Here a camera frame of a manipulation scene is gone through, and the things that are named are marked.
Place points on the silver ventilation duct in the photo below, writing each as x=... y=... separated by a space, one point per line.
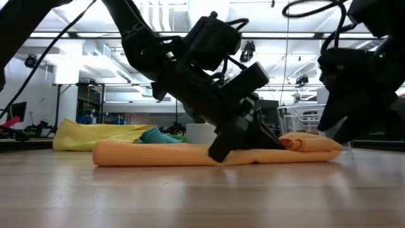
x=202 y=8

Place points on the green microfiber towel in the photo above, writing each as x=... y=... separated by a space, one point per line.
x=177 y=138

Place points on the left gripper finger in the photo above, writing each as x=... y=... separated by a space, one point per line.
x=229 y=139
x=261 y=139

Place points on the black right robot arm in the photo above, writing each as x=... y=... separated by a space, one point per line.
x=379 y=16

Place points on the black background robot arm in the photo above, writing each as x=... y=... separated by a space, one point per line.
x=174 y=128

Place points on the black ceiling spotlight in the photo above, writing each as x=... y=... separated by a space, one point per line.
x=302 y=79
x=247 y=51
x=30 y=60

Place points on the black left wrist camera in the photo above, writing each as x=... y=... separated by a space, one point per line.
x=248 y=79

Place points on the red flat object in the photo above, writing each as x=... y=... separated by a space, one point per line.
x=9 y=122

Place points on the yellow microfiber towel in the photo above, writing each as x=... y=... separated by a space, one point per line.
x=82 y=136

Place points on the potted plant in white pot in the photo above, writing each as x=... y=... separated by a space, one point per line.
x=199 y=134

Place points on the orange microfiber towel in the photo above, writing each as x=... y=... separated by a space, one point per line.
x=152 y=155

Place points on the black overhead light bar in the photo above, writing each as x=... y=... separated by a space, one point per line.
x=278 y=32

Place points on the wide black monitor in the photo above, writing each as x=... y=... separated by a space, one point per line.
x=270 y=114

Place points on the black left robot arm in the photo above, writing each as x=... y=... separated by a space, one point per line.
x=136 y=38

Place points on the small black tilted monitor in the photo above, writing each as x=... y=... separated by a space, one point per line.
x=19 y=111

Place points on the black background equipment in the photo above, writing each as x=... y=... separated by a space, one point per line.
x=38 y=128

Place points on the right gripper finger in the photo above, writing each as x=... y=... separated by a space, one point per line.
x=333 y=111
x=370 y=122

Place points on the black shelving unit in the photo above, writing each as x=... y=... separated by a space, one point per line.
x=90 y=104

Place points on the blue microfiber towel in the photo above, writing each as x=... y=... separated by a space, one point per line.
x=155 y=136

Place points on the clear plastic basket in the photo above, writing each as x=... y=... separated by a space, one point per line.
x=300 y=118

